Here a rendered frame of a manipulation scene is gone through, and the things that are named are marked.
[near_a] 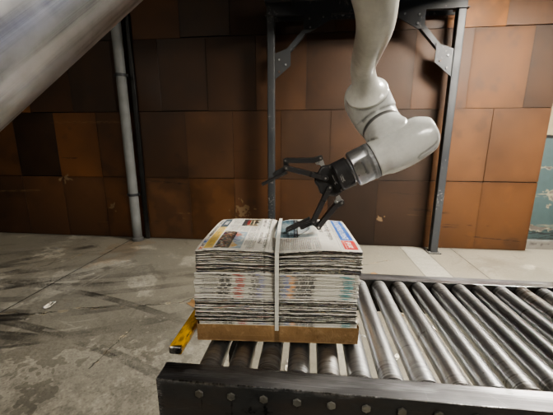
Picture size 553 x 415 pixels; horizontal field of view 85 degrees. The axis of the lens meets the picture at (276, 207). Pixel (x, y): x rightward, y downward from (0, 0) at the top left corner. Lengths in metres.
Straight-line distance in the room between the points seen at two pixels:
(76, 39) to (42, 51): 0.03
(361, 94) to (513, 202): 3.70
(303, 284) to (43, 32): 0.60
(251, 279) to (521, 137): 3.88
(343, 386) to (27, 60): 0.66
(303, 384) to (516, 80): 3.95
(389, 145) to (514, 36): 3.63
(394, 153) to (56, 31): 0.63
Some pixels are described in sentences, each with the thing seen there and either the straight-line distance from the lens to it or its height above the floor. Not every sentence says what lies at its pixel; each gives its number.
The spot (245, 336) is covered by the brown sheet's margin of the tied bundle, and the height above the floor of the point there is 0.82.
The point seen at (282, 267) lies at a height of 0.99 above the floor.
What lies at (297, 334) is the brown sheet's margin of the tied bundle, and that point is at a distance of 0.76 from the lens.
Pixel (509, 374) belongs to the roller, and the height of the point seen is 0.79.
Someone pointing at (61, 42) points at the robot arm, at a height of 1.33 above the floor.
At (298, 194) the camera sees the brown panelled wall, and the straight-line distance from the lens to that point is 3.70.
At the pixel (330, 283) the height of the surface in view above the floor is 0.96.
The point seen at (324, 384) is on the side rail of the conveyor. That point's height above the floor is 0.80.
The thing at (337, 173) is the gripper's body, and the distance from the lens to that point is 0.74.
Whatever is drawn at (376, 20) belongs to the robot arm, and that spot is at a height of 1.44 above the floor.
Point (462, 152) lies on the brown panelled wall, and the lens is 4.03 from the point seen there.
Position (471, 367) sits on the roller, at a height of 0.79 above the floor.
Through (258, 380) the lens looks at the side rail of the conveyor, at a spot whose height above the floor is 0.80.
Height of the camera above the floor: 1.27
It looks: 13 degrees down
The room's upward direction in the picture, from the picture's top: straight up
